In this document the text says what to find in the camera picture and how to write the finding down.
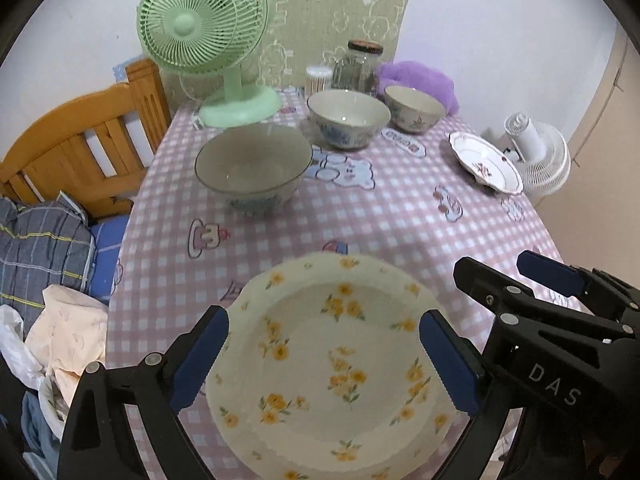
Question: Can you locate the pile of clothes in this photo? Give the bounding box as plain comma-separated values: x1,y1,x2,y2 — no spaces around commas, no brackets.
1,359,60,479

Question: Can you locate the white floor fan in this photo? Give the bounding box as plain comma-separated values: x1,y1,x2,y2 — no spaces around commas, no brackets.
480,113,572,203

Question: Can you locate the pink checkered tablecloth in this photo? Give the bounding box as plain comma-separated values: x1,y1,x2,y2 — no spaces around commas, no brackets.
104,86,584,480

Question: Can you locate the glass jar with lid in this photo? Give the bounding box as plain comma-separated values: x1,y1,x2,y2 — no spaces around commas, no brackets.
331,39,384,96

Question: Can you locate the purple plush toy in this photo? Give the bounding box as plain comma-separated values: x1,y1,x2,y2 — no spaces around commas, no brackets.
376,61,460,115

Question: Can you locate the wooden bed headboard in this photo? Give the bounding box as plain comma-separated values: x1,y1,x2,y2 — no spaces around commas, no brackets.
1,58,171,220

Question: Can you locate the white plastic bag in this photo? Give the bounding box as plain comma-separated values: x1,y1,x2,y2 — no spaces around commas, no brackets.
0,304,44,390

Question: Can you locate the ceramic floral bowl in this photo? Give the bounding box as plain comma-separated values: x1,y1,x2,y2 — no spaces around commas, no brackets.
194,122,314,214
307,89,390,151
384,84,447,134

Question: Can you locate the scalloped yellow floral plate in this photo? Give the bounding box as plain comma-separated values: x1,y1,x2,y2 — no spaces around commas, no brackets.
205,252,458,480

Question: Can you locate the white red-rimmed plate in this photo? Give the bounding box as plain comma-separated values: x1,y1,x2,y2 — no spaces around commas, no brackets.
448,131,524,195

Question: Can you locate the green desk fan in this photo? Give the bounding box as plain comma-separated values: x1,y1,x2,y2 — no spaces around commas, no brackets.
137,0,282,128

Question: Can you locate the blue bed sheet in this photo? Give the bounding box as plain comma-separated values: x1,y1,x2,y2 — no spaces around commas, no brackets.
89,214,129,304

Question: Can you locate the grey plaid pillow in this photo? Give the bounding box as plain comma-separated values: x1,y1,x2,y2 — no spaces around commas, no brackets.
0,192,96,333

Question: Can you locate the peach cloth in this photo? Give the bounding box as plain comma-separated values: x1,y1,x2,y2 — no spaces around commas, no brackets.
26,285,107,406

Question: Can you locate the green patterned cardboard panel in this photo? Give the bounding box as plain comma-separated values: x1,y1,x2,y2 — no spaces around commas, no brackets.
162,0,408,100

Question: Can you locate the large yellow floral plate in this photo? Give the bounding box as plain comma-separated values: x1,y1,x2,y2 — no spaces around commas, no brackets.
228,252,439,363

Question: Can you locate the cotton swab container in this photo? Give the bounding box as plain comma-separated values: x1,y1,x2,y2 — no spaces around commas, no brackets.
305,65,333,98

